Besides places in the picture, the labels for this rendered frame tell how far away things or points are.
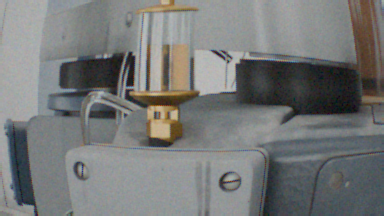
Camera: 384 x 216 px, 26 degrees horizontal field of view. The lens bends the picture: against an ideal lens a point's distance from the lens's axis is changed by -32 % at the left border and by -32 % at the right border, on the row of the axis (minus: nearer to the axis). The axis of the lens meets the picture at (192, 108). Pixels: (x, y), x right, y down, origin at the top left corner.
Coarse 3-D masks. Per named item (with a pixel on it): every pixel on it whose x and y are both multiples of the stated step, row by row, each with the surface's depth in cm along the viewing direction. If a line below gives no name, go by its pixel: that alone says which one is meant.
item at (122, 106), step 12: (228, 60) 78; (120, 72) 73; (120, 84) 73; (96, 96) 55; (108, 96) 54; (120, 96) 73; (84, 108) 57; (120, 108) 54; (132, 108) 53; (84, 120) 58; (120, 120) 72; (84, 132) 59
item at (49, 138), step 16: (32, 128) 86; (48, 128) 86; (64, 128) 85; (80, 128) 85; (96, 128) 84; (112, 128) 84; (32, 144) 86; (48, 144) 86; (64, 144) 85; (80, 144) 85; (32, 160) 86; (48, 160) 86; (64, 160) 85; (32, 176) 86; (48, 176) 86; (64, 176) 85; (48, 192) 86; (64, 192) 86; (48, 208) 86; (64, 208) 86
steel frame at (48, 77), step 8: (56, 0) 538; (64, 0) 537; (72, 0) 536; (80, 0) 535; (48, 8) 540; (56, 8) 538; (88, 56) 576; (40, 64) 542; (48, 64) 540; (56, 64) 539; (40, 72) 542; (48, 72) 540; (56, 72) 539; (40, 80) 542; (48, 80) 541; (56, 80) 539; (40, 88) 542; (48, 88) 541; (56, 88) 540; (40, 96) 542; (40, 104) 543; (40, 112) 543; (48, 112) 541
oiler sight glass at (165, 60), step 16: (144, 16) 46; (160, 16) 46; (176, 16) 46; (192, 16) 46; (144, 32) 46; (160, 32) 46; (176, 32) 46; (192, 32) 46; (144, 48) 46; (160, 48) 46; (176, 48) 46; (192, 48) 47; (144, 64) 46; (160, 64) 46; (176, 64) 46; (192, 64) 47; (144, 80) 46; (160, 80) 46; (176, 80) 46; (192, 80) 47
